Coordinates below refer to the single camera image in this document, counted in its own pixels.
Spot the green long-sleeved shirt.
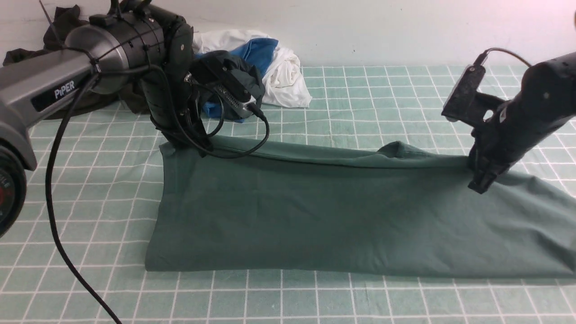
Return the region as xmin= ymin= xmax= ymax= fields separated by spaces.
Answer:
xmin=144 ymin=142 xmax=576 ymax=279

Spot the right black camera cable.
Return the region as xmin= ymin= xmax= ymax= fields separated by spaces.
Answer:
xmin=475 ymin=47 xmax=532 ymax=68

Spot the green checkered tablecloth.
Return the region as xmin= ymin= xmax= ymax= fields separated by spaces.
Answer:
xmin=0 ymin=66 xmax=575 ymax=324

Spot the dark teal crumpled garment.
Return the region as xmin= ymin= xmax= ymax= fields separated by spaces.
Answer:
xmin=193 ymin=50 xmax=266 ymax=121

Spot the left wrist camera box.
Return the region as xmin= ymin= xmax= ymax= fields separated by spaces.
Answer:
xmin=191 ymin=56 xmax=257 ymax=115

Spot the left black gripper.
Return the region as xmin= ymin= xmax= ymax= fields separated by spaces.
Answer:
xmin=140 ymin=67 xmax=214 ymax=157

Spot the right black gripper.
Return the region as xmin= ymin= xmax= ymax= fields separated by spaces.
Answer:
xmin=468 ymin=98 xmax=547 ymax=194

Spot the dark olive crumpled garment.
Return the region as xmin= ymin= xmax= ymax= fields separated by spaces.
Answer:
xmin=3 ymin=5 xmax=150 ymax=117

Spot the blue crumpled garment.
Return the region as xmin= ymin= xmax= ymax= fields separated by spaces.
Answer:
xmin=202 ymin=38 xmax=278 ymax=123

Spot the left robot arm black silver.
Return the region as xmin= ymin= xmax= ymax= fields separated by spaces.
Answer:
xmin=0 ymin=0 xmax=202 ymax=234

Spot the white crumpled garment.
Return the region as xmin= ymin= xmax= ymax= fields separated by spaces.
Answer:
xmin=193 ymin=29 xmax=312 ymax=108

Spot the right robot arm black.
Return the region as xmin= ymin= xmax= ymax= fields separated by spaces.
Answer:
xmin=468 ymin=54 xmax=575 ymax=194

